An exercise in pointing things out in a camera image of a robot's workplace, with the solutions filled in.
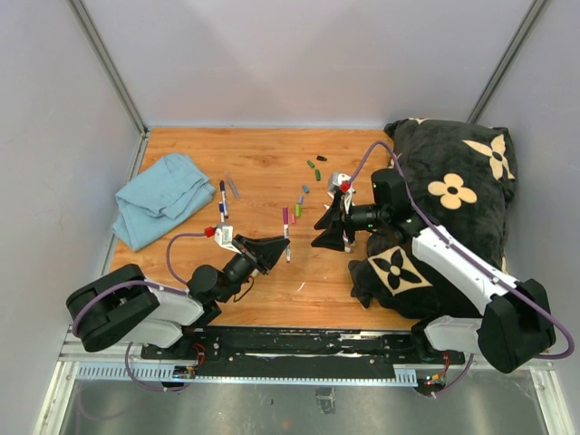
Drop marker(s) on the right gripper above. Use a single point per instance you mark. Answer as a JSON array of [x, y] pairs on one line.
[[332, 237]]

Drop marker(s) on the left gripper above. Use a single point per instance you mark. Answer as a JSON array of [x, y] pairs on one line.
[[268, 250]]

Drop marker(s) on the purple cap marker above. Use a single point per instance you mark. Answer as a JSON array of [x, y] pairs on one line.
[[286, 223]]

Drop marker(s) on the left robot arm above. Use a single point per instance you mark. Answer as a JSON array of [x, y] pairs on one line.
[[125, 305]]

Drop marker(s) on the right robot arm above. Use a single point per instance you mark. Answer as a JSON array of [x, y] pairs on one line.
[[512, 327]]

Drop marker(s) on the grey clear pen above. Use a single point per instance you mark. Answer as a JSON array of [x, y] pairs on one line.
[[232, 185]]

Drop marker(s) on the dark blue marker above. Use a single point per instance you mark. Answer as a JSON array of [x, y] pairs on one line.
[[222, 186]]

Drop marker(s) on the light blue cloth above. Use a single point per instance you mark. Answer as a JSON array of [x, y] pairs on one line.
[[159, 199]]

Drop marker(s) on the black floral pillow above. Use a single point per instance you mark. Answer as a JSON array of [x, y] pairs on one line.
[[462, 176]]

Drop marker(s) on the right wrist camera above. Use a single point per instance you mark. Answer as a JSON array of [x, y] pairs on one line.
[[341, 182]]

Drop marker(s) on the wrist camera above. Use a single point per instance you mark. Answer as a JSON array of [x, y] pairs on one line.
[[341, 182], [223, 235]]

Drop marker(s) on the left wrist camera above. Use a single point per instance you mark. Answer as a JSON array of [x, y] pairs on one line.
[[223, 235]]

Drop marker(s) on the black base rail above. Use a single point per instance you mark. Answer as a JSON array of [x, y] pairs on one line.
[[269, 356]]

